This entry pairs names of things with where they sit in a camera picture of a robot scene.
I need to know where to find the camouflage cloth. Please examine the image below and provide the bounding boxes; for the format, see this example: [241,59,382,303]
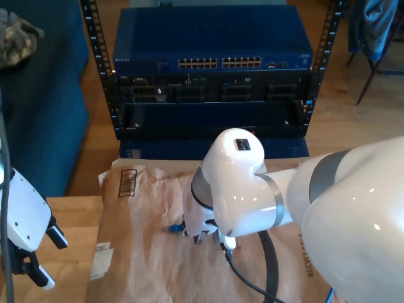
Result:
[0,8,45,69]

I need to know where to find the blue grey jacket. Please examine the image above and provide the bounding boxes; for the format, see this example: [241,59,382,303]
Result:
[348,0,399,61]

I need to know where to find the blue network cable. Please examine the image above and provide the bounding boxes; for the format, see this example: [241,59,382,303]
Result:
[164,222,336,303]

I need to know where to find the brown paper mailer envelope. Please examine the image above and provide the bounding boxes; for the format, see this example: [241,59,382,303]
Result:
[86,156,342,303]

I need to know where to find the dark metal chair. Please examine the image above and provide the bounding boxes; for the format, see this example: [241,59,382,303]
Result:
[345,0,404,107]

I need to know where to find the blue network switch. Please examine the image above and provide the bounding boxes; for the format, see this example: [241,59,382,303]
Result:
[112,5,314,74]

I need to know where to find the blue sofa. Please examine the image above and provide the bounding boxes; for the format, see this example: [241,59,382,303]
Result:
[0,0,90,237]

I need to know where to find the thick grey cable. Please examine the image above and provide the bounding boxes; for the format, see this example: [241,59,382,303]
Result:
[0,85,16,303]

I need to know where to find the black rack tray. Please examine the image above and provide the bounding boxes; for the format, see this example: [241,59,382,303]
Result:
[121,100,306,140]

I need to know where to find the long black camera cable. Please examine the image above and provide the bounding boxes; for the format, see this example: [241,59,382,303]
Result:
[220,246,287,303]

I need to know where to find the blue box under rack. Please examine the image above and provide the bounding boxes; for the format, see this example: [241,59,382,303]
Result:
[119,138,311,160]

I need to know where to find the black rack server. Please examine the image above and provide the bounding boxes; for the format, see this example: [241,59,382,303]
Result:
[115,73,312,104]

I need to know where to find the black rack frame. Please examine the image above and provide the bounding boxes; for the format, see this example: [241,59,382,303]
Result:
[79,0,345,141]

